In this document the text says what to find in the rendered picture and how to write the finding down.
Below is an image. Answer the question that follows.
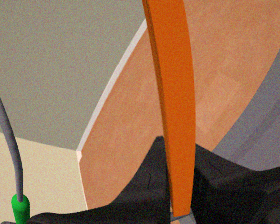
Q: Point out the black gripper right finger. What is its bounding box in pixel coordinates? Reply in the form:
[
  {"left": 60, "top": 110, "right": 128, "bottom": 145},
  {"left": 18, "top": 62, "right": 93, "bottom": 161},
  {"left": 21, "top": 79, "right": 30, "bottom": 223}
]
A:
[{"left": 191, "top": 143, "right": 280, "bottom": 224}]

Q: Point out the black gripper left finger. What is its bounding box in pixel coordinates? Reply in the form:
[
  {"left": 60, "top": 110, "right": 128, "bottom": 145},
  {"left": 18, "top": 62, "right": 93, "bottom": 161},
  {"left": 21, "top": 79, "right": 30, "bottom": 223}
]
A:
[{"left": 26, "top": 135, "right": 171, "bottom": 224}]

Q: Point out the orange handle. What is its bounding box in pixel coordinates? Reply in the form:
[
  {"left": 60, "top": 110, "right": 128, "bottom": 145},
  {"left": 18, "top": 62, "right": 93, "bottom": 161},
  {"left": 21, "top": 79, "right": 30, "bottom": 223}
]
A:
[{"left": 143, "top": 0, "right": 196, "bottom": 217}]

